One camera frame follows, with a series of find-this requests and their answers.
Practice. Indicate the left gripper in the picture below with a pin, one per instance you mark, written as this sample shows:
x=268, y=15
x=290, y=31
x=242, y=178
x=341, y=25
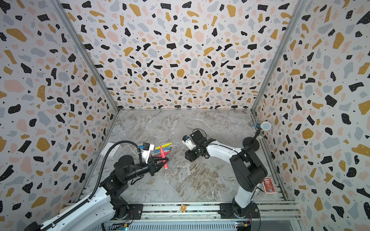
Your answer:
x=153, y=168

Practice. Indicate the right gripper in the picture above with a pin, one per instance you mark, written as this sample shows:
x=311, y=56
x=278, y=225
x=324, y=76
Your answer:
x=189, y=156

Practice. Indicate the pink highlighter pen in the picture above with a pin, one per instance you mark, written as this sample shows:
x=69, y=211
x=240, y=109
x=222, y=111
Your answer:
x=163, y=155

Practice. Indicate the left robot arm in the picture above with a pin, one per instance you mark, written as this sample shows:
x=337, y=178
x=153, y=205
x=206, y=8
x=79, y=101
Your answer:
x=104, y=202

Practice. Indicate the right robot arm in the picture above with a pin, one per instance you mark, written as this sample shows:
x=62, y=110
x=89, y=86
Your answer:
x=248, y=168

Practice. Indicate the yellow highlighter pen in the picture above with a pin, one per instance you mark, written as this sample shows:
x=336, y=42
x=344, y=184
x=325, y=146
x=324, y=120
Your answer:
x=163, y=146

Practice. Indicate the white small box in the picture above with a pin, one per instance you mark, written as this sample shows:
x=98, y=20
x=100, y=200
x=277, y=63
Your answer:
x=115, y=153

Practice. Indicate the black microphone stand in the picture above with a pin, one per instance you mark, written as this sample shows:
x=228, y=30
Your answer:
x=252, y=142

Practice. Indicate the blue microphone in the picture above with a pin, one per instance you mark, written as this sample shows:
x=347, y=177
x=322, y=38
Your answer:
x=265, y=126

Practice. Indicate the red card box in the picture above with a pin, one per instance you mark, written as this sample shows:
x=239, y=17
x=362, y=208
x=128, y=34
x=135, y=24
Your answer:
x=268, y=186

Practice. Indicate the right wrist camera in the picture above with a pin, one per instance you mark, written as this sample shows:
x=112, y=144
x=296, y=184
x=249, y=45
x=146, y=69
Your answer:
x=186, y=140

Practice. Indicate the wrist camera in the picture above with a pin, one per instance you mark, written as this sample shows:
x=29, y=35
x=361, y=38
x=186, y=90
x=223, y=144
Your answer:
x=146, y=149
x=186, y=140

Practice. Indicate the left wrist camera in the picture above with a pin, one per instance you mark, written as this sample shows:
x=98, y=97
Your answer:
x=146, y=149

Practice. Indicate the orange tag on rail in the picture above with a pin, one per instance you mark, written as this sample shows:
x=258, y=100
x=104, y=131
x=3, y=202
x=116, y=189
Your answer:
x=183, y=208

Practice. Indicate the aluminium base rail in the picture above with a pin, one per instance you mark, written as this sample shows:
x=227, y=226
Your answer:
x=208, y=216

